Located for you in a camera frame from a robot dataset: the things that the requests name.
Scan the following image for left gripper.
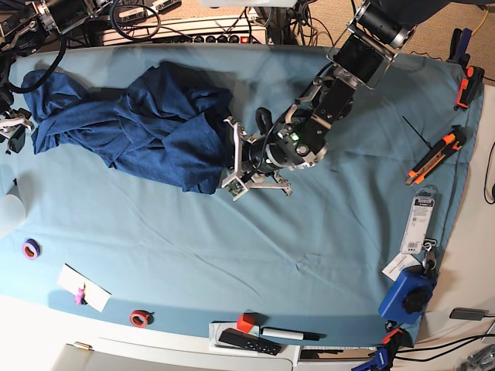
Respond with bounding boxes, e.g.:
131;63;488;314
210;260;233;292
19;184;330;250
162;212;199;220
247;138;286;174

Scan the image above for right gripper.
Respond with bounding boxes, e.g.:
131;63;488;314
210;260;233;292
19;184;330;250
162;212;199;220
1;108;33;154

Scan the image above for dark blue t-shirt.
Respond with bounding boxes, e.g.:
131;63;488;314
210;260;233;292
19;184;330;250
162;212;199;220
23;62;232;195

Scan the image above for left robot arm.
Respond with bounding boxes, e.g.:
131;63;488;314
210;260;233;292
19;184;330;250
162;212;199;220
241;1;416;175

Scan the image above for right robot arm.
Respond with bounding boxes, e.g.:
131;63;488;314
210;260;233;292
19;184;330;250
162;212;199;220
1;1;112;155

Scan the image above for purple tape roll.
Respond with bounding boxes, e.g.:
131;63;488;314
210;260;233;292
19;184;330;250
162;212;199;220
22;239;41;260

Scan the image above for light blue table cloth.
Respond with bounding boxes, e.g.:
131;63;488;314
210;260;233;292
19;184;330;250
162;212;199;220
1;54;483;346

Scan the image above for white power strip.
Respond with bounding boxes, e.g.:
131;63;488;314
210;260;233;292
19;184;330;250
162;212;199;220
99;15;268;46

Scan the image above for white paper card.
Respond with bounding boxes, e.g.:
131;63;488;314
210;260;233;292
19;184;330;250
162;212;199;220
57;264;111;312

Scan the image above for black zip tie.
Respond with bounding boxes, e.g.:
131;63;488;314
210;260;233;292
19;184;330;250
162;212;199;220
402;116;432;149

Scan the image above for clear blister retail package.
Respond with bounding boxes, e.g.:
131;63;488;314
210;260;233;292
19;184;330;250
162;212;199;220
400;187;436;254

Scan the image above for red cube block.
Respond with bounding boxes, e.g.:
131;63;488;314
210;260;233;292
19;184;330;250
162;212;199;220
236;313;255;334

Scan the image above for small pink toy figure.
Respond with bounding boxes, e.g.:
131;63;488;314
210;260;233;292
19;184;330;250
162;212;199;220
74;285;87;305

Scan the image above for white label card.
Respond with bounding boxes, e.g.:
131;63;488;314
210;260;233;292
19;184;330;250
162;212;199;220
382;253;421;281

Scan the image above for white black marker pen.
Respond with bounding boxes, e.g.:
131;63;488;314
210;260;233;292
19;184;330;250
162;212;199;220
260;327;326;342

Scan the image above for black remote control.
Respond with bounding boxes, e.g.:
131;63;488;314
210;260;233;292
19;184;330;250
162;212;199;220
219;328;282;356

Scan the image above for orange black utility knife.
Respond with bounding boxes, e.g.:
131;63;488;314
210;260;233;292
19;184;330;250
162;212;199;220
405;125;466;186

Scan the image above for blue box with knob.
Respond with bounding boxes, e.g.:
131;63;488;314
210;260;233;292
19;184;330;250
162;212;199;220
378;266;438;325

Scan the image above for red tape roll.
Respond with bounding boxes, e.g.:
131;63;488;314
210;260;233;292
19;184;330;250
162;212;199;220
129;310;153;328

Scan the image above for blue black clamp bottom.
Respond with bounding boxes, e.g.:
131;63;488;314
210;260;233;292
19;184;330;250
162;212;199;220
351;328;411;371

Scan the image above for blue black clamp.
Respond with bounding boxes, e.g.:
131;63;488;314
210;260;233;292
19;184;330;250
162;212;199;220
447;28;473;68
351;328;411;371

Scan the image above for blue black clamp top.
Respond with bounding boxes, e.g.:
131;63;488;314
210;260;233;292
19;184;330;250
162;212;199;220
447;28;473;68

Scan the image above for black phone device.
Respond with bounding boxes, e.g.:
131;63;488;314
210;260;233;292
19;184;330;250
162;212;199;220
449;308;486;321

